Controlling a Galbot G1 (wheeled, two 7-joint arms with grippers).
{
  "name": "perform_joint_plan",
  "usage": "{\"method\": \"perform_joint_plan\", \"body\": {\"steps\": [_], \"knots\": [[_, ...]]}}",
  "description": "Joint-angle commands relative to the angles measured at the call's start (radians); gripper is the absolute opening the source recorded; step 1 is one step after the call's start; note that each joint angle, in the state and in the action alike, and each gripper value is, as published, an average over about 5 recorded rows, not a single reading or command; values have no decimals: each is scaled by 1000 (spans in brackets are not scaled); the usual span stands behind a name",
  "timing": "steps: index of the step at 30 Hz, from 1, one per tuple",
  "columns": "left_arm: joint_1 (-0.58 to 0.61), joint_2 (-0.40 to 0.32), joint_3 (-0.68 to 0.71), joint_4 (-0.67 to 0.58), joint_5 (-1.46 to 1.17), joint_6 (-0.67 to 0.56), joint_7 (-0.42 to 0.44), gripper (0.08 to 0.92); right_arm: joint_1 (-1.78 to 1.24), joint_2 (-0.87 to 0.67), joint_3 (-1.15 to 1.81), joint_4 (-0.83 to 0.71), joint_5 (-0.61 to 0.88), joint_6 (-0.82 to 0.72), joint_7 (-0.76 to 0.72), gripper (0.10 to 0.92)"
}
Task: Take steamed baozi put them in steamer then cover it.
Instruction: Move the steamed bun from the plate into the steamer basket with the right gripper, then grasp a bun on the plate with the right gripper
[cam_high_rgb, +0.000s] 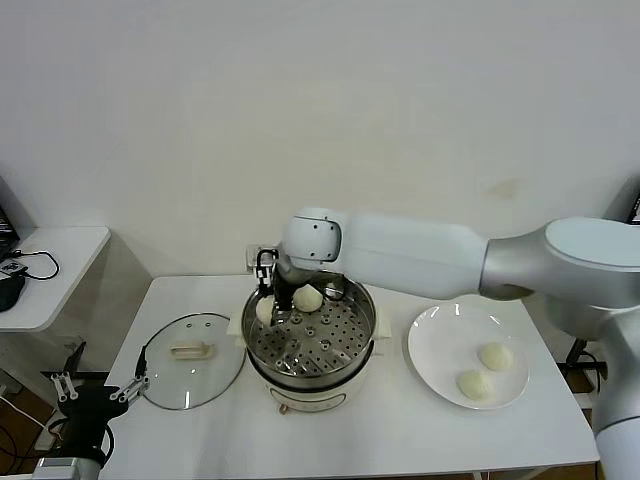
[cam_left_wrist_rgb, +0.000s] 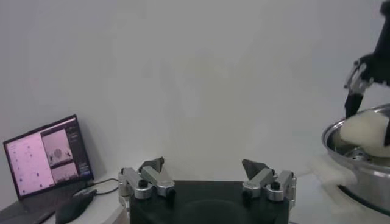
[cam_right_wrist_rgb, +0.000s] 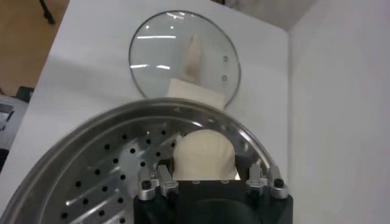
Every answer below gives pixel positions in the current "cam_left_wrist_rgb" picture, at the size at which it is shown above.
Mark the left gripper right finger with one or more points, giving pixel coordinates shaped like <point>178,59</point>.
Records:
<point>259,178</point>

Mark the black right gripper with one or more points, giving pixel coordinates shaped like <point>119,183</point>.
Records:
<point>382,61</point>

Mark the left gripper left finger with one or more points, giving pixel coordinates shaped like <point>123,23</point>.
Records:
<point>157,179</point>

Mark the white steamed baozi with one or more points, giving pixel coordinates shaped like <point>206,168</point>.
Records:
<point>365,134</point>

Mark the stainless steel steamer basket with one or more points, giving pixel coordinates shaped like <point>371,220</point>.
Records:
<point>365,179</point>

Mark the white side table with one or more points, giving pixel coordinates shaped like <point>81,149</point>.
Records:
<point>105,208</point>

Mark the black computer mouse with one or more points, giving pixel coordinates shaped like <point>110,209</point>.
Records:
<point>74,207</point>

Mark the cream electric cooker base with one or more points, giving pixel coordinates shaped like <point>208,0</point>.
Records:
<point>350,210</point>

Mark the open black laptop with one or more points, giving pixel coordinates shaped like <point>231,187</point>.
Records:
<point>30,164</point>

